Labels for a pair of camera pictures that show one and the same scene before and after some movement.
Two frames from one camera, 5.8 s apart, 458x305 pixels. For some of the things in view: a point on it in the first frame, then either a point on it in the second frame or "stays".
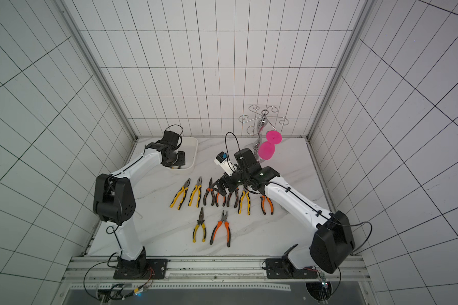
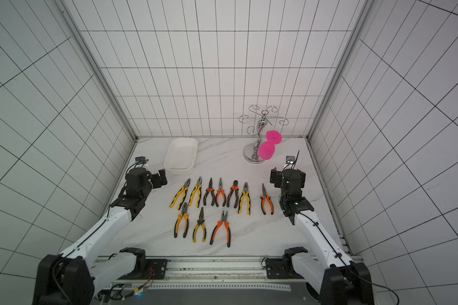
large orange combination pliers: (224, 220) stays
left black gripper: (181, 161) → (158, 183)
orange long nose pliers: (262, 198) stays
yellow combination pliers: (249, 202) stays
